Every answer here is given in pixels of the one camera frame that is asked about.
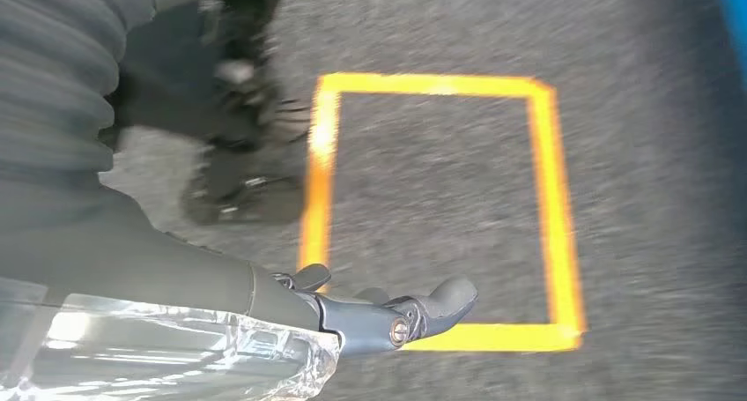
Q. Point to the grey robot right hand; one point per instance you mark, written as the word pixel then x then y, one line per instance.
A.
pixel 146 305

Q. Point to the yellow floor tape square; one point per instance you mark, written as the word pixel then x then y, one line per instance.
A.
pixel 437 85

